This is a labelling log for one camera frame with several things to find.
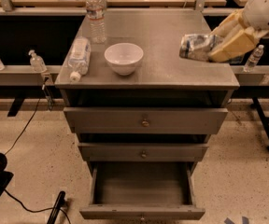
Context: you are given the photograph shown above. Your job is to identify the top grey drawer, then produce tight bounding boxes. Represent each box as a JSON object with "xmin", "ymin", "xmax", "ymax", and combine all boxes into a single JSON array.
[{"xmin": 64, "ymin": 107, "xmax": 228, "ymax": 134}]

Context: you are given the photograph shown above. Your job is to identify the grey drawer cabinet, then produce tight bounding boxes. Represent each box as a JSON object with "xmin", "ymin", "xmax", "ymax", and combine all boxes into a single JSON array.
[{"xmin": 54, "ymin": 8, "xmax": 241, "ymax": 221}]

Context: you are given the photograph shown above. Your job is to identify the black stand bottom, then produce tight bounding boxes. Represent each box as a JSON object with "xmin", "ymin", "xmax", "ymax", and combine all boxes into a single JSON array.
[{"xmin": 47, "ymin": 190, "xmax": 65, "ymax": 224}]

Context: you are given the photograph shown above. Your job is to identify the lying clear water bottle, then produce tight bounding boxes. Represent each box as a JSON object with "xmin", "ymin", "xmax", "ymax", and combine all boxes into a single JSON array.
[{"xmin": 68, "ymin": 36, "xmax": 91, "ymax": 82}]

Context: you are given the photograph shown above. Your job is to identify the black table leg right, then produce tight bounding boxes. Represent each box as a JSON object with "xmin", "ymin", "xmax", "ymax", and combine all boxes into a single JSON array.
[{"xmin": 251, "ymin": 96, "xmax": 269, "ymax": 153}]

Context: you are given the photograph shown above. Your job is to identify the upright clear water bottle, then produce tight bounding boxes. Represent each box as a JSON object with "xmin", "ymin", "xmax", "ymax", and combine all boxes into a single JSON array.
[{"xmin": 86, "ymin": 0, "xmax": 106, "ymax": 43}]

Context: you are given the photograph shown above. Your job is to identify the open bottom grey drawer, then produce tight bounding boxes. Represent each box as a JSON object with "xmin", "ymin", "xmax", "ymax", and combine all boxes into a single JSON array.
[{"xmin": 80, "ymin": 161, "xmax": 205, "ymax": 221}]

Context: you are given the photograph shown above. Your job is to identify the silver redbull can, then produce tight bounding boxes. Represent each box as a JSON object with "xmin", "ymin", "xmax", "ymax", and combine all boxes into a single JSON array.
[{"xmin": 178, "ymin": 33, "xmax": 245, "ymax": 64}]

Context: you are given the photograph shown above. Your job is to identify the black floor cable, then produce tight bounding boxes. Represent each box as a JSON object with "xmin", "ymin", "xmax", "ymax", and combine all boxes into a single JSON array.
[{"xmin": 3, "ymin": 75, "xmax": 72, "ymax": 224}]

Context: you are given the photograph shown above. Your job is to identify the white ceramic bowl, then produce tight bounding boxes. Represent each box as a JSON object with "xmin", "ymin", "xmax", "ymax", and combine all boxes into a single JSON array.
[{"xmin": 104, "ymin": 43, "xmax": 144, "ymax": 76}]

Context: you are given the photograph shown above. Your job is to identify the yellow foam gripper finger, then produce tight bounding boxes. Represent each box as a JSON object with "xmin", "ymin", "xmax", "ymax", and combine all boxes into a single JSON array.
[
  {"xmin": 208, "ymin": 26, "xmax": 269, "ymax": 63},
  {"xmin": 211, "ymin": 9, "xmax": 247, "ymax": 38}
]

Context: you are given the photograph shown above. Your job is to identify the middle grey drawer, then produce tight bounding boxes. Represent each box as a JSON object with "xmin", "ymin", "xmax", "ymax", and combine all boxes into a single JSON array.
[{"xmin": 78, "ymin": 143, "xmax": 208, "ymax": 161}]

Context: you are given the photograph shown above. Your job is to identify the small water bottle right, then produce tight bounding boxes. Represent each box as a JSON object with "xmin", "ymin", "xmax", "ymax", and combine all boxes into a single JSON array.
[{"xmin": 243, "ymin": 45, "xmax": 264, "ymax": 72}]

